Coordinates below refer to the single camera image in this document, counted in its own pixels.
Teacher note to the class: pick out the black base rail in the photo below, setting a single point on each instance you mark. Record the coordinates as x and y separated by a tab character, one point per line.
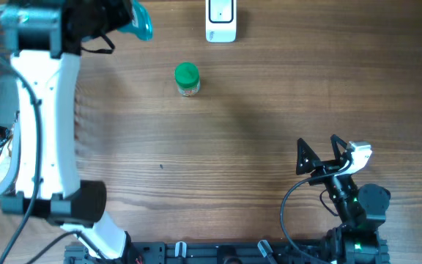
213	253

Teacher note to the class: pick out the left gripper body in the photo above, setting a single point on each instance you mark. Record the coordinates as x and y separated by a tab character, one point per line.
104	15

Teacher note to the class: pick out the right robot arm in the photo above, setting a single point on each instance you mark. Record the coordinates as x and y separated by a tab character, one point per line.
362	210

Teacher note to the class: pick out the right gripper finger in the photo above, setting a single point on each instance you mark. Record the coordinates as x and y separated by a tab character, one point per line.
337	142
307	159

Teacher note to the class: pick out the beige clear food pouch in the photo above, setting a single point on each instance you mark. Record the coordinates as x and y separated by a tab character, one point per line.
6	155

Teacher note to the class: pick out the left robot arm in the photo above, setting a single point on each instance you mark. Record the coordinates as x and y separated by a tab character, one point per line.
46	41

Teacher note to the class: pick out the green lid glass jar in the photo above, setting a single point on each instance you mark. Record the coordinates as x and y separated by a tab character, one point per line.
187	79

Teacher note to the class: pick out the white barcode scanner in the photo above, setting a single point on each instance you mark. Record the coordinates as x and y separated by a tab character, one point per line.
221	21

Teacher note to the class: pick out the blue mouthwash bottle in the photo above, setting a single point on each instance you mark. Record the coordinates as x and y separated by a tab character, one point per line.
141	24

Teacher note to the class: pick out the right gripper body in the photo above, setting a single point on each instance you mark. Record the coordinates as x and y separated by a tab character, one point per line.
328	167

